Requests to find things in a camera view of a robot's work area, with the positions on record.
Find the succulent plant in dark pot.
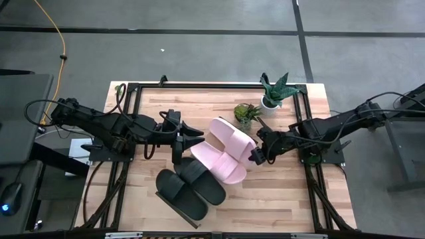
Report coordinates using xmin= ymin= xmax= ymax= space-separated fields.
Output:
xmin=233 ymin=102 xmax=264 ymax=131

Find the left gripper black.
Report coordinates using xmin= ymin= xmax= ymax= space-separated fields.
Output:
xmin=158 ymin=109 xmax=206 ymax=165

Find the snake plant in white pot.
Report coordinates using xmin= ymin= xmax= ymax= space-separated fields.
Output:
xmin=259 ymin=72 xmax=301 ymax=117

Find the black computer mouse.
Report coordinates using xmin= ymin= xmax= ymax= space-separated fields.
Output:
xmin=0 ymin=181 xmax=23 ymax=216

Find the white box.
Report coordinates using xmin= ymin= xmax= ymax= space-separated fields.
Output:
xmin=64 ymin=137 xmax=94 ymax=177

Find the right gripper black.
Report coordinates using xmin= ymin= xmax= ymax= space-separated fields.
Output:
xmin=248 ymin=116 xmax=299 ymax=166

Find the yellow cable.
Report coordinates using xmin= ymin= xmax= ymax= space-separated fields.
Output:
xmin=33 ymin=0 xmax=67 ymax=125

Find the dark grey desk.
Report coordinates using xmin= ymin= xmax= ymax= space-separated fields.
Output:
xmin=0 ymin=160 xmax=44 ymax=235
xmin=0 ymin=73 xmax=54 ymax=166

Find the pink rubber slide sandal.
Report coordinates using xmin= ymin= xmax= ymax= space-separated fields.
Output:
xmin=209 ymin=117 xmax=259 ymax=167
xmin=190 ymin=141 xmax=248 ymax=185

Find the black aluminium table frame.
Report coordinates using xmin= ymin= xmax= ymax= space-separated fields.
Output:
xmin=74 ymin=81 xmax=359 ymax=233

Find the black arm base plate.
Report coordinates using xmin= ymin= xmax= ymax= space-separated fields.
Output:
xmin=81 ymin=137 xmax=136 ymax=163
xmin=298 ymin=139 xmax=353 ymax=166

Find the silver metal bracket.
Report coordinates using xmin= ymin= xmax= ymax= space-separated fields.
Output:
xmin=104 ymin=231 xmax=143 ymax=239
xmin=290 ymin=233 xmax=329 ymax=239

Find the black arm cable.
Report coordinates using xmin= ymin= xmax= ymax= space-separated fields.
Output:
xmin=23 ymin=98 xmax=72 ymax=129
xmin=268 ymin=108 xmax=425 ymax=164
xmin=365 ymin=91 xmax=425 ymax=110

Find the black desk support bar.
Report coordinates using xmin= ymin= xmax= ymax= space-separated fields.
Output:
xmin=31 ymin=142 xmax=90 ymax=178

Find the dark brown cable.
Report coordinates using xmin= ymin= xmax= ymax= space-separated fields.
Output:
xmin=112 ymin=82 xmax=129 ymax=116
xmin=143 ymin=139 xmax=157 ymax=161
xmin=82 ymin=161 xmax=104 ymax=224

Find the grey metal stand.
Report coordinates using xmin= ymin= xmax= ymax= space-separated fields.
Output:
xmin=384 ymin=82 xmax=425 ymax=193

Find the black rubber slide sandal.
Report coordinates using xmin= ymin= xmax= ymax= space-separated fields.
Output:
xmin=173 ymin=157 xmax=227 ymax=206
xmin=155 ymin=168 xmax=209 ymax=221

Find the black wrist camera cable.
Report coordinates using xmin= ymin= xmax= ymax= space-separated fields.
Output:
xmin=158 ymin=111 xmax=177 ymax=133

